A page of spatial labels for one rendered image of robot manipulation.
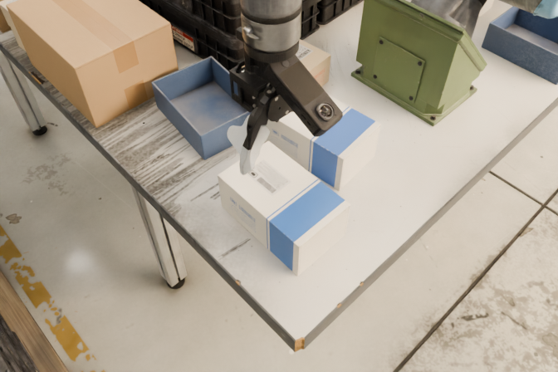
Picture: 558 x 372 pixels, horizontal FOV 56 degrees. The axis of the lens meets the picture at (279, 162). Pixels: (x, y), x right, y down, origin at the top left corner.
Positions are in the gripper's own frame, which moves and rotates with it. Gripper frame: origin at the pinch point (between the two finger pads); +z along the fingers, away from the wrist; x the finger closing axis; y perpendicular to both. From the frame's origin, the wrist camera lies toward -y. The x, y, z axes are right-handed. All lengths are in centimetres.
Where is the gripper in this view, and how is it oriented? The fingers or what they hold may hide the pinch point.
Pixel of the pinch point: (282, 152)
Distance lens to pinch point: 80.5
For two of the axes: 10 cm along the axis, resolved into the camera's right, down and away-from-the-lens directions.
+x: -7.3, 5.2, -4.5
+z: 0.1, 6.6, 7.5
